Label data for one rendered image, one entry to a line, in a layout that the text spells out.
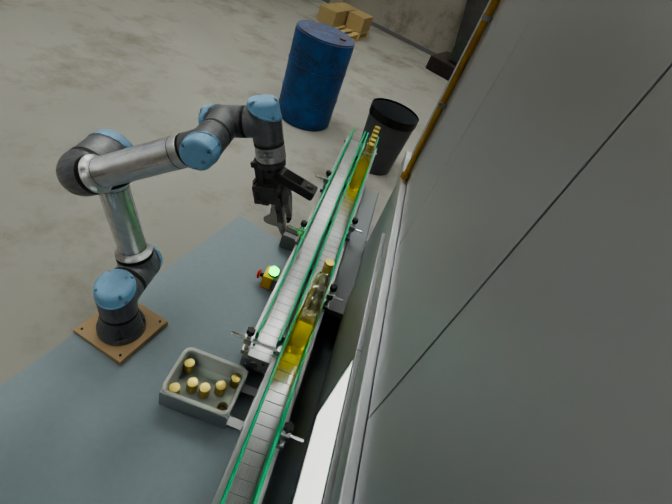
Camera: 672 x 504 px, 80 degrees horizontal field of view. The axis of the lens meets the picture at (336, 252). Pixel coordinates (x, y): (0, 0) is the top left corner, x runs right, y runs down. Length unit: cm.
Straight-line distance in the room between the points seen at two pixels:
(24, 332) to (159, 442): 134
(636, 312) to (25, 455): 140
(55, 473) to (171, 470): 29
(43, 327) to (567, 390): 245
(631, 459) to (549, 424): 7
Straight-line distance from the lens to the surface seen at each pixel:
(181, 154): 92
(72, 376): 153
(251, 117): 99
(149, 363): 152
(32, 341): 254
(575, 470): 32
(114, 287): 140
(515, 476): 37
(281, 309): 153
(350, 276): 175
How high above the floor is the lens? 208
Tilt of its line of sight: 41 degrees down
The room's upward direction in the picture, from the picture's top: 24 degrees clockwise
